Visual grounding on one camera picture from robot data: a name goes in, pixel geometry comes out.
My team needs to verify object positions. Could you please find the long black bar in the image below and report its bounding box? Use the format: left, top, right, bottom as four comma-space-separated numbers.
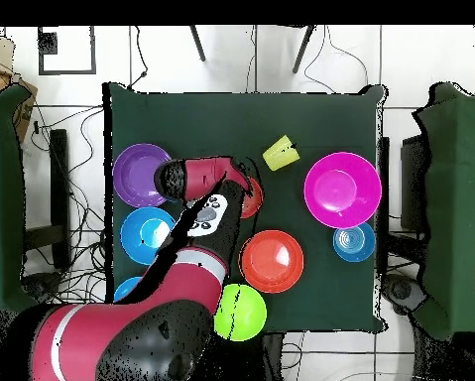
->
49, 128, 71, 271

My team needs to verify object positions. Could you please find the small orange bowl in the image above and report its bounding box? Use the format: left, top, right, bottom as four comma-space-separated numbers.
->
239, 176, 265, 220

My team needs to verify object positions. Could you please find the green bowl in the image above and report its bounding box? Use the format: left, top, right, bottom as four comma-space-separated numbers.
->
213, 283, 268, 342

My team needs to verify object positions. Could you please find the purple bowl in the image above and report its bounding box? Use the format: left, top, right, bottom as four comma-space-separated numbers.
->
112, 143, 174, 208

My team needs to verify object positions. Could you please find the large blue bowl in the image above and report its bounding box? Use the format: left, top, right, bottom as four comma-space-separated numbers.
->
112, 276, 143, 304
119, 206, 178, 266

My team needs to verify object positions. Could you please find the black box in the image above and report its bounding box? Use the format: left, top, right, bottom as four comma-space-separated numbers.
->
399, 134, 428, 235

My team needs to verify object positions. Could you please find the black tripod leg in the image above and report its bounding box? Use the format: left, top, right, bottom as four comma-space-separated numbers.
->
292, 26, 316, 74
188, 26, 207, 63

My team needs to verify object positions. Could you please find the large pink bowl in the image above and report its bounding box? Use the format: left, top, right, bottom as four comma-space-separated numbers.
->
302, 151, 383, 230

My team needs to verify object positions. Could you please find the dark green tablecloth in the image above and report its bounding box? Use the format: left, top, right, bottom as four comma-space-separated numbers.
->
102, 81, 387, 334

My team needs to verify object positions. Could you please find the yellow plastic cup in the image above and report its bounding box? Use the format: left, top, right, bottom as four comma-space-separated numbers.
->
261, 134, 301, 173

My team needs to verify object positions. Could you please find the black stand with knob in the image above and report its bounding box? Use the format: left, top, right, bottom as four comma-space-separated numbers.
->
20, 271, 65, 305

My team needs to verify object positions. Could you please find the large orange-red bowl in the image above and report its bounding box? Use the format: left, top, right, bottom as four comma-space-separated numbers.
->
238, 229, 305, 296

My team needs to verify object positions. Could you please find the green covered side table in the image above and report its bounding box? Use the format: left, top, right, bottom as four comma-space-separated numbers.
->
413, 81, 475, 340
0, 84, 40, 317

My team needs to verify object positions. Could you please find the small blue bowl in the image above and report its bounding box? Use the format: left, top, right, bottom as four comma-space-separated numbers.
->
332, 221, 377, 264

